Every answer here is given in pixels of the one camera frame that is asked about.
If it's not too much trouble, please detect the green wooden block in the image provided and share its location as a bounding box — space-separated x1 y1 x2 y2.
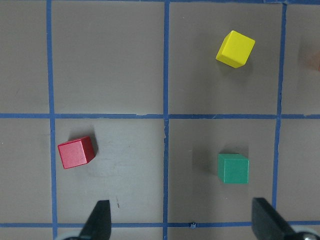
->
217 153 250 184

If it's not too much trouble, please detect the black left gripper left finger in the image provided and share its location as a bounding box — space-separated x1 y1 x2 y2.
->
78 200 112 240

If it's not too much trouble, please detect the yellow wooden block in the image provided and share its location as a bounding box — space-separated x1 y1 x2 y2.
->
215 30 256 69

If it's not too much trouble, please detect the orange wooden block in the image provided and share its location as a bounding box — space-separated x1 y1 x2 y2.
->
304 51 320 72

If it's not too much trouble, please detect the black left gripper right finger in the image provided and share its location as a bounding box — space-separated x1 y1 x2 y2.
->
251 197 297 240

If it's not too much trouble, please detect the red wooden block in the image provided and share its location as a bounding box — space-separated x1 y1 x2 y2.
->
57 136 96 170

